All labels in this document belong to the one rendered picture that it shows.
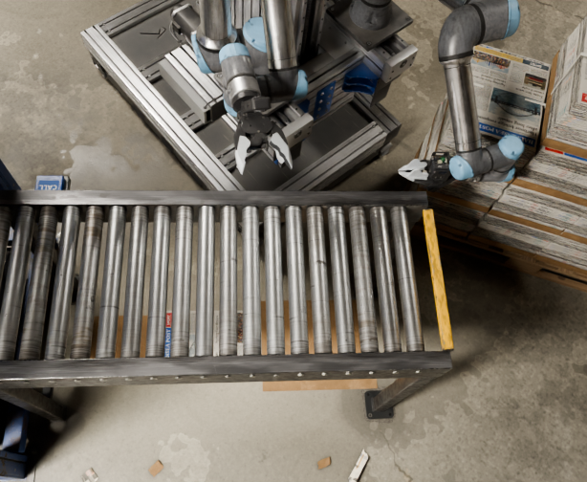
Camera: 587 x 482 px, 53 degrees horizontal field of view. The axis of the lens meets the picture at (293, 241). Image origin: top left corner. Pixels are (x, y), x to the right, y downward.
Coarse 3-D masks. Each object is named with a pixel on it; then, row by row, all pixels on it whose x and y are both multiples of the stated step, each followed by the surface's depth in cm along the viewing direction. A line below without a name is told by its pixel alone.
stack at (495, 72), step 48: (480, 48) 205; (480, 96) 196; (528, 96) 198; (432, 144) 227; (528, 144) 190; (480, 192) 219; (528, 192) 211; (576, 192) 203; (528, 240) 240; (576, 288) 261
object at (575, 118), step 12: (576, 72) 177; (564, 84) 184; (576, 84) 174; (564, 96) 181; (576, 96) 171; (552, 108) 188; (564, 108) 177; (576, 108) 171; (552, 120) 184; (564, 120) 177; (576, 120) 176; (552, 132) 183; (564, 132) 182; (576, 132) 180; (576, 144) 184
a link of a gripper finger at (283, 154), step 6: (276, 132) 135; (276, 138) 135; (276, 144) 134; (282, 144) 134; (276, 150) 137; (282, 150) 134; (288, 150) 134; (276, 156) 139; (282, 156) 134; (288, 156) 133; (282, 162) 138; (288, 162) 133
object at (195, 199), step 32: (0, 192) 171; (32, 192) 172; (64, 192) 173; (96, 192) 173; (128, 192) 174; (160, 192) 175; (192, 192) 176; (224, 192) 177; (256, 192) 178; (288, 192) 179; (320, 192) 180; (352, 192) 180; (384, 192) 181; (416, 192) 182
